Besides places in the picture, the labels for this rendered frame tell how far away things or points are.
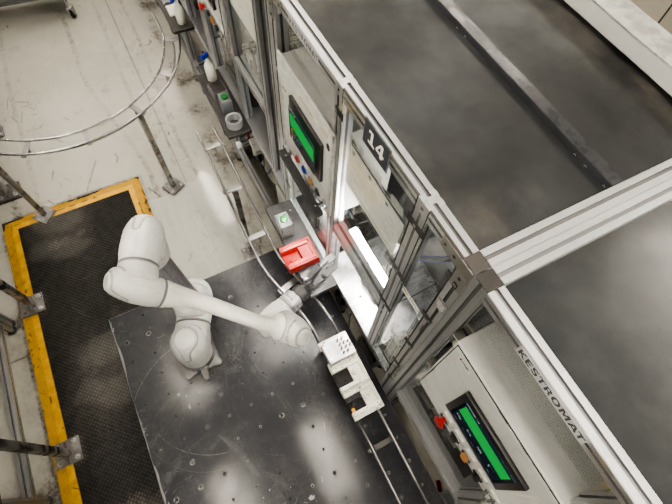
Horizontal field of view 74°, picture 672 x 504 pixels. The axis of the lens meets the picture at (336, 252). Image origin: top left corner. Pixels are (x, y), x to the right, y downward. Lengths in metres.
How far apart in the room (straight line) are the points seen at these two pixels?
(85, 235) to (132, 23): 2.30
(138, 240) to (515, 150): 1.19
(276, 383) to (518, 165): 1.51
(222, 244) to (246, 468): 1.66
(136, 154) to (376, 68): 2.88
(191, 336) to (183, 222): 1.55
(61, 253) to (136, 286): 2.09
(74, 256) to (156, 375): 1.48
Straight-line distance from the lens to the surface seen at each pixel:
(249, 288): 2.39
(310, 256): 2.13
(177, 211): 3.53
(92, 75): 4.70
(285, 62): 1.61
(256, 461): 2.20
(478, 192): 1.11
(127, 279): 1.59
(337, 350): 2.01
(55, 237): 3.73
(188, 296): 1.66
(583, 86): 1.48
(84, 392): 3.21
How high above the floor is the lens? 2.87
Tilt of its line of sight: 63 degrees down
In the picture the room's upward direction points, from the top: 5 degrees clockwise
